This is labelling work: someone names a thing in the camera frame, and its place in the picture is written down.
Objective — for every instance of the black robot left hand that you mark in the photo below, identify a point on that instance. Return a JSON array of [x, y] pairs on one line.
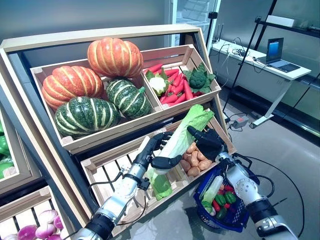
[[142, 157]]

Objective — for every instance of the blue plastic shopping basket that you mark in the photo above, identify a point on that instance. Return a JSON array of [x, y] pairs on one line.
[[207, 223]]

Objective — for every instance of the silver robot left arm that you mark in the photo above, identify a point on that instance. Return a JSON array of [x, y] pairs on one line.
[[122, 190]]

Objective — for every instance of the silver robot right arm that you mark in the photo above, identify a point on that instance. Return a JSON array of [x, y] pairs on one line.
[[246, 187]]

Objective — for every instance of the wooden slatted cabbage crate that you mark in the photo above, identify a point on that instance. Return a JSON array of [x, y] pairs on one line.
[[110, 155]]

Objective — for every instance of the brown potato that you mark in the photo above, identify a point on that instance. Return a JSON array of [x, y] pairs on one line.
[[194, 158], [185, 165], [205, 165], [193, 171]]

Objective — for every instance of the wooden pumpkin crate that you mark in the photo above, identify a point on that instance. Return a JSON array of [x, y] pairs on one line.
[[105, 130]]

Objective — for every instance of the small green striped pumpkin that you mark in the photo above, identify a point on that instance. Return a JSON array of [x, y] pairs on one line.
[[127, 98]]

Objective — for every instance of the red carrot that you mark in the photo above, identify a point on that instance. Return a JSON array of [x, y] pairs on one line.
[[171, 72], [155, 68], [180, 98], [188, 91], [171, 98]]

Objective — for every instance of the large green striped pumpkin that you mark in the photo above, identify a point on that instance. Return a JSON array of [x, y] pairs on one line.
[[85, 117]]

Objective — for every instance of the white cauliflower with leaves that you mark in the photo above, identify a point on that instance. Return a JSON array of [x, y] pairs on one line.
[[157, 83]]

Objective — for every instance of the round green cabbage head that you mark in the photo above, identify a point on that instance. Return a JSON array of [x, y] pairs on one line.
[[207, 204]]

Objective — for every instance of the small red pepper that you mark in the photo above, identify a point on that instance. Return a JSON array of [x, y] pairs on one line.
[[216, 206]]

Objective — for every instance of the long red chili pepper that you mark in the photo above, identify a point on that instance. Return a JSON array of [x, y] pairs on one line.
[[228, 188]]

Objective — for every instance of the green broccoli with leaves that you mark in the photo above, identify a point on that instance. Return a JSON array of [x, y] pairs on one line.
[[198, 80]]

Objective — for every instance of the dark green bell pepper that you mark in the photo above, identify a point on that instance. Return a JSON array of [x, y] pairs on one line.
[[221, 213]]

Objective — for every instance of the flat orange striped pumpkin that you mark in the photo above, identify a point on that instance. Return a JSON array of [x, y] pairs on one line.
[[72, 85]]

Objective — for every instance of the grey power adapter box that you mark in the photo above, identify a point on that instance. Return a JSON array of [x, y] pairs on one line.
[[240, 122]]

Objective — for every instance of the round orange striped pumpkin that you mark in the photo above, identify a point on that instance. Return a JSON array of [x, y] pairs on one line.
[[115, 57]]

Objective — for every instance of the wooden carrot crate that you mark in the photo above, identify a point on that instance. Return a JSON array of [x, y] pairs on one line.
[[165, 56]]

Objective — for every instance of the purple white onion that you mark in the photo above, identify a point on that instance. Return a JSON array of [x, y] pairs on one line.
[[10, 237], [58, 222], [45, 230], [47, 216], [53, 237], [27, 232]]

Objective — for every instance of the neighbouring wooden display shelf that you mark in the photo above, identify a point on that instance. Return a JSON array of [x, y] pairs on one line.
[[25, 175]]

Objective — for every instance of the wooden onion crate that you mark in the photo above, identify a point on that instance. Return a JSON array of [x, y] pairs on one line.
[[25, 200]]

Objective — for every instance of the wooden green pepper crate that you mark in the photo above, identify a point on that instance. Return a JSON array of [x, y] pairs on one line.
[[13, 171]]

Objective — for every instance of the tall black tripod stand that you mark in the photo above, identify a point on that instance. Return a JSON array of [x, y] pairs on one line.
[[240, 64]]

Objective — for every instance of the black router with antennas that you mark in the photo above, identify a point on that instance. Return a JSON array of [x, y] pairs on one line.
[[217, 40]]

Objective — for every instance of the glass door display fridge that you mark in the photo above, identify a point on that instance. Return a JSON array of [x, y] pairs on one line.
[[192, 12]]

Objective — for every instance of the black tripod with sensor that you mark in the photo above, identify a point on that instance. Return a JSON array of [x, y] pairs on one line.
[[213, 14]]

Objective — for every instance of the open grey laptop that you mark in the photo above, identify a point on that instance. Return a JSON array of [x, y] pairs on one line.
[[275, 47]]

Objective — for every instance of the white standing desk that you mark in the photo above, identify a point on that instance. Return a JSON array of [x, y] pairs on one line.
[[297, 73]]

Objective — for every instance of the white box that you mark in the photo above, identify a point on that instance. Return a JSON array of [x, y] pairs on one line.
[[280, 21]]

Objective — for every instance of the black metal rack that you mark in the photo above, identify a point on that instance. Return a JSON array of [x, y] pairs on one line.
[[287, 27]]

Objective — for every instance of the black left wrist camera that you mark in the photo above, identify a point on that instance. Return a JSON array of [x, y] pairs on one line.
[[144, 184]]

